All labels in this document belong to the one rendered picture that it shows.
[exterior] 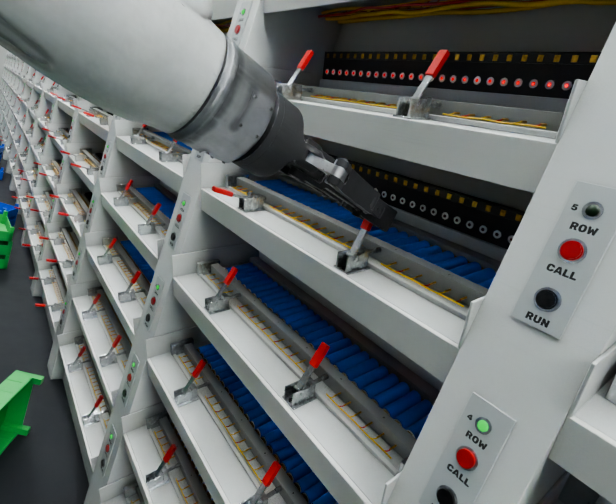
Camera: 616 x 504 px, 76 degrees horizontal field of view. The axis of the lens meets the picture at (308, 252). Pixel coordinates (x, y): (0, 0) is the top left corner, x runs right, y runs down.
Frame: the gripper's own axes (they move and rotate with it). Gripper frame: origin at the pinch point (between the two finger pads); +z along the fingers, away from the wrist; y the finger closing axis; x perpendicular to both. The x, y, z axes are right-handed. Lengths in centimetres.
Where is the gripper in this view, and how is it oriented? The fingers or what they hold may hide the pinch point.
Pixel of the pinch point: (370, 209)
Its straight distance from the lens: 50.3
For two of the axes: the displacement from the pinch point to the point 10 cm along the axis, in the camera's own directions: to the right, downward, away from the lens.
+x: 4.7, -8.8, -0.5
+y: 5.9, 3.6, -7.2
